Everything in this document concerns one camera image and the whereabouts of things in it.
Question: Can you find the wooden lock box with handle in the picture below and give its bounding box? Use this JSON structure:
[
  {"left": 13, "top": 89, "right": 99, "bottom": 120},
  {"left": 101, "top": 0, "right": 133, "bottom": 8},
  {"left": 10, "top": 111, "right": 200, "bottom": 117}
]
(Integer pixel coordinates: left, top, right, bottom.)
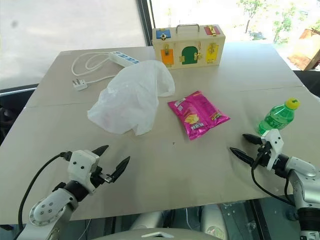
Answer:
[{"left": 152, "top": 23, "right": 227, "bottom": 70}]

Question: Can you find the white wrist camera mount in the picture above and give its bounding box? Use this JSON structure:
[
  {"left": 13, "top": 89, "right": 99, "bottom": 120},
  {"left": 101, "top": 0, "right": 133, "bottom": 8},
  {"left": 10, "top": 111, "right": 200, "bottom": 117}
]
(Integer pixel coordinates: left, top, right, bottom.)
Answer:
[
  {"left": 260, "top": 128, "right": 286, "bottom": 172},
  {"left": 66, "top": 149, "right": 101, "bottom": 196}
]

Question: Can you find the white power plug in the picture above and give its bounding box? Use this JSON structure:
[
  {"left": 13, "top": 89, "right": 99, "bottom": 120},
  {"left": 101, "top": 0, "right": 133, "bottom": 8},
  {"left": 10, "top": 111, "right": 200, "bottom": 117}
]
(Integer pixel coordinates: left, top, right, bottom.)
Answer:
[{"left": 72, "top": 78, "right": 89, "bottom": 92}]

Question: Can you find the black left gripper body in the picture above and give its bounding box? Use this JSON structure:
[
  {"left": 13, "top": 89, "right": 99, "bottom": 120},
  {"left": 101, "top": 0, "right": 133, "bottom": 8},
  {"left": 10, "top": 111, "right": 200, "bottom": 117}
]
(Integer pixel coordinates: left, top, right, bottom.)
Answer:
[{"left": 90, "top": 165, "right": 114, "bottom": 188}]

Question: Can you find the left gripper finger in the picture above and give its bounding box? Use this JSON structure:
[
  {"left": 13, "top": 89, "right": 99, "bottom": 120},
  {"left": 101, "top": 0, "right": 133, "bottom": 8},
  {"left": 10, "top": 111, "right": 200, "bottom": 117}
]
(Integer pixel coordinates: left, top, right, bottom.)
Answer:
[
  {"left": 111, "top": 156, "right": 131, "bottom": 184},
  {"left": 90, "top": 144, "right": 110, "bottom": 158}
]

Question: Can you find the grey rounded robot leg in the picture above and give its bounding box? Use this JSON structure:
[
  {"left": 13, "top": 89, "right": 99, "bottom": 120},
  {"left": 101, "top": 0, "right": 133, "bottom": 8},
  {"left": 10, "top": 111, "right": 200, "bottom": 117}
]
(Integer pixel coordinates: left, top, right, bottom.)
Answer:
[
  {"left": 129, "top": 211, "right": 165, "bottom": 231},
  {"left": 200, "top": 204, "right": 230, "bottom": 240}
]

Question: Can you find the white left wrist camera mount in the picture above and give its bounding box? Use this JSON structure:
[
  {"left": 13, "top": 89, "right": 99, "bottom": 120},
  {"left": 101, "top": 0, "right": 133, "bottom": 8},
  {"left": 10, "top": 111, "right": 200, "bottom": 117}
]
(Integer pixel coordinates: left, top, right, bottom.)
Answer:
[{"left": 66, "top": 149, "right": 101, "bottom": 196}]

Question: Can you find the white power strip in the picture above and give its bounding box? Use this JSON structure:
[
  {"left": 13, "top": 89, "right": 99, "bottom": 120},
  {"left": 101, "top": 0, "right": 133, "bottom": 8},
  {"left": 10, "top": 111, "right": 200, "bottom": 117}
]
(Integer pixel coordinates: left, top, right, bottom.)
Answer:
[{"left": 109, "top": 50, "right": 140, "bottom": 68}]

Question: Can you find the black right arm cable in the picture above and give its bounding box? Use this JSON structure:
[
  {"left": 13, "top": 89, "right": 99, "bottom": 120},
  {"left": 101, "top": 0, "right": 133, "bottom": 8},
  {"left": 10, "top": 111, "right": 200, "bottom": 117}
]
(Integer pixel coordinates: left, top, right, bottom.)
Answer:
[{"left": 250, "top": 148, "right": 296, "bottom": 207}]

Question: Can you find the black window frame post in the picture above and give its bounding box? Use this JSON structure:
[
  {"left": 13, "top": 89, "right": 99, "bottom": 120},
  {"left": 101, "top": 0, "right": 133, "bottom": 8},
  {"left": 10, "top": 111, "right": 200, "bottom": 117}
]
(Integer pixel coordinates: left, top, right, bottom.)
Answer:
[{"left": 135, "top": 0, "right": 157, "bottom": 48}]

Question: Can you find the white power strip cable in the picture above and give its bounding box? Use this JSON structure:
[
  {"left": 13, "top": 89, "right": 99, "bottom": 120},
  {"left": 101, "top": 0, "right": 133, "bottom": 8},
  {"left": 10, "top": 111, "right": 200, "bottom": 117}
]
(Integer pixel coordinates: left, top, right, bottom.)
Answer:
[{"left": 71, "top": 51, "right": 119, "bottom": 85}]

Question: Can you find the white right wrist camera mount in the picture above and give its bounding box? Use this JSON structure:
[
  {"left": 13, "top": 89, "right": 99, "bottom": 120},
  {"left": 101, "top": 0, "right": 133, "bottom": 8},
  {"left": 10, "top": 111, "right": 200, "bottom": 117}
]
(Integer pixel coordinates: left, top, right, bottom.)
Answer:
[{"left": 260, "top": 128, "right": 286, "bottom": 172}]

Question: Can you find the grey robot torso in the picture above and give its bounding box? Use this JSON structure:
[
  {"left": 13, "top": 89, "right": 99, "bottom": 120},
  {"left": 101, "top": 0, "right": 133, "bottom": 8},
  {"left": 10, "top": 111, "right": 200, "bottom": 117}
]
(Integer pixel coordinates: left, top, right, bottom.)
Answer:
[{"left": 91, "top": 225, "right": 226, "bottom": 240}]

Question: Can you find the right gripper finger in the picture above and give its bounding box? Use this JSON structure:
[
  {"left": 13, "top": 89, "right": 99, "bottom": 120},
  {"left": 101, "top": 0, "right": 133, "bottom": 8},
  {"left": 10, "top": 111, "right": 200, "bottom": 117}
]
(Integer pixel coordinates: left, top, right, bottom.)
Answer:
[
  {"left": 229, "top": 146, "right": 255, "bottom": 166},
  {"left": 242, "top": 133, "right": 263, "bottom": 146}
]

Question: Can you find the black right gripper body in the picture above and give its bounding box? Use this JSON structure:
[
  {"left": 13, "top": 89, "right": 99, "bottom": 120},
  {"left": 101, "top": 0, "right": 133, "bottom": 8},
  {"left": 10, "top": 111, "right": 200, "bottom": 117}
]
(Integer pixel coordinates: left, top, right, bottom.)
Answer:
[{"left": 252, "top": 140, "right": 273, "bottom": 168}]

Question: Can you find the pink snack packet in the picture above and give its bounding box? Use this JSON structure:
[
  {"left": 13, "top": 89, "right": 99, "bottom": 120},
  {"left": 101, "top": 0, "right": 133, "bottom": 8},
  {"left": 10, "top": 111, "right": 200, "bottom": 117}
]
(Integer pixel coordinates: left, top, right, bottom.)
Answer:
[{"left": 167, "top": 90, "right": 231, "bottom": 141}]

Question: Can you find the wooden structure outside window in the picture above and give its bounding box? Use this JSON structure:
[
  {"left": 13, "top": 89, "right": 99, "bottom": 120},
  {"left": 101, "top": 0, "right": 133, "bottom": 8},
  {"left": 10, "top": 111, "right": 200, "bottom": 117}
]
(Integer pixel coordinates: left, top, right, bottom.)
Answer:
[{"left": 286, "top": 27, "right": 320, "bottom": 72}]

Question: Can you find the white translucent plastic bag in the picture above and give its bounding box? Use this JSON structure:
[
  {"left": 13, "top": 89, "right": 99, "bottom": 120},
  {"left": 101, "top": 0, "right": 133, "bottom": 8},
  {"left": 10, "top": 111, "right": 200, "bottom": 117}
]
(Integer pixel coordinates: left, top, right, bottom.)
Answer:
[{"left": 86, "top": 59, "right": 176, "bottom": 137}]

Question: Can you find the green bottle with yellow cap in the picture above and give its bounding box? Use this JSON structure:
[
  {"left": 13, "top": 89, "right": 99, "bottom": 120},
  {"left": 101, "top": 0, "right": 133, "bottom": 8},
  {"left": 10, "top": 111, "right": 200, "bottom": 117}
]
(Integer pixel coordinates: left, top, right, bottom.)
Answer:
[{"left": 257, "top": 97, "right": 301, "bottom": 136}]

